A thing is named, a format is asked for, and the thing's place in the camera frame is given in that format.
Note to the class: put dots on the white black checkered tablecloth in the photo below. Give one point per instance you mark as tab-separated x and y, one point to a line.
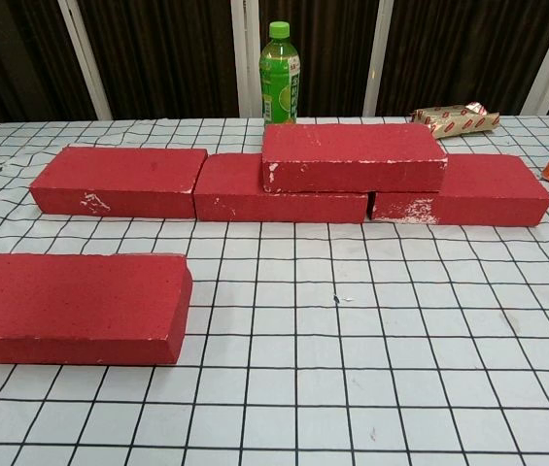
303	388

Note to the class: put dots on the gold red snack packet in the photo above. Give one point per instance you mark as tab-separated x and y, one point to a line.
454	122

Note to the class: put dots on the green tea bottle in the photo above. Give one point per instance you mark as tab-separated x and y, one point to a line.
279	87

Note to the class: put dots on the red foam brick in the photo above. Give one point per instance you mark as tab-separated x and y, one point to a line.
235	194
123	172
70	301
352	145
492	194

